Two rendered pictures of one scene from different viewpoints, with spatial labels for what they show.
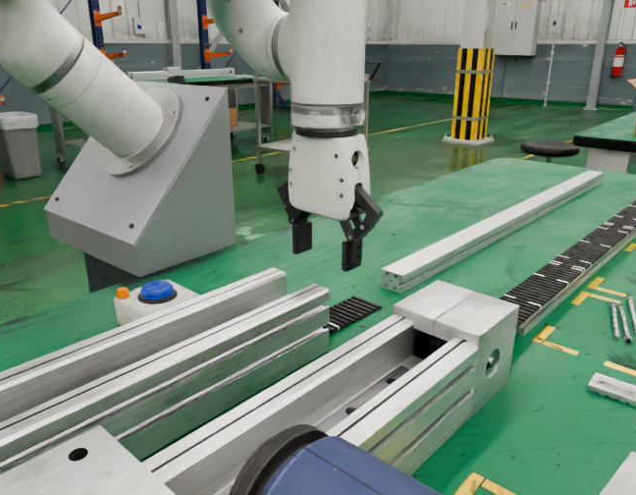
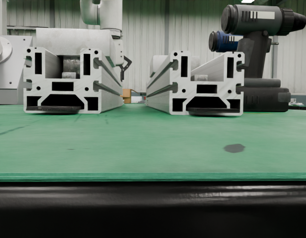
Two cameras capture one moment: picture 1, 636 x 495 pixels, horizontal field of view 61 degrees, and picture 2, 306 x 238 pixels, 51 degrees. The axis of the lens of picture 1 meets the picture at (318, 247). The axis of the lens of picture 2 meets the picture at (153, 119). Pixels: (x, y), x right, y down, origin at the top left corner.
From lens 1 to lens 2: 0.92 m
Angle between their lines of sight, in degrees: 48
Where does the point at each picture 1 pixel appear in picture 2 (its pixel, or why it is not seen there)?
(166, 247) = (21, 94)
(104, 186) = not seen: outside the picture
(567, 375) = not seen: hidden behind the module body
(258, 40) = (91, 9)
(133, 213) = (7, 79)
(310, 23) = (113, 5)
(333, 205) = (118, 59)
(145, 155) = (1, 58)
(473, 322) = not seen: hidden behind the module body
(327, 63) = (117, 17)
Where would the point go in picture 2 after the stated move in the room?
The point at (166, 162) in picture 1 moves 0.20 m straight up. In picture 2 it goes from (15, 60) to (14, 8)
